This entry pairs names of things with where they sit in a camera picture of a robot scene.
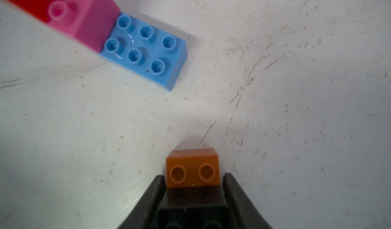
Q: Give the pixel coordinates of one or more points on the orange square lego brick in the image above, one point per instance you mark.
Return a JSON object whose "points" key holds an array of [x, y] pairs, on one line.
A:
{"points": [[193, 168]]}

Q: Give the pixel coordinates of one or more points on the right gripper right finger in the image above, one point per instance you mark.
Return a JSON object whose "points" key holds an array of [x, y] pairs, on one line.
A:
{"points": [[242, 213]]}

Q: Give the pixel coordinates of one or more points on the pink square lego brick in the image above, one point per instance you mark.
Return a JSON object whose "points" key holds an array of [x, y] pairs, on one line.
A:
{"points": [[88, 22]]}

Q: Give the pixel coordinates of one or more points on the blue long lego brick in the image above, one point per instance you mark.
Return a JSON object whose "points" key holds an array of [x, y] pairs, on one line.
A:
{"points": [[146, 51]]}

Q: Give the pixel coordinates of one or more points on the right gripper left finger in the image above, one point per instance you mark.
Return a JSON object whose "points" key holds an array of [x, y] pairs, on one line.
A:
{"points": [[144, 214]]}

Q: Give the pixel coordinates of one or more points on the black square lego brick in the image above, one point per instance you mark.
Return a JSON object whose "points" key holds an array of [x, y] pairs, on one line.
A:
{"points": [[193, 208]]}

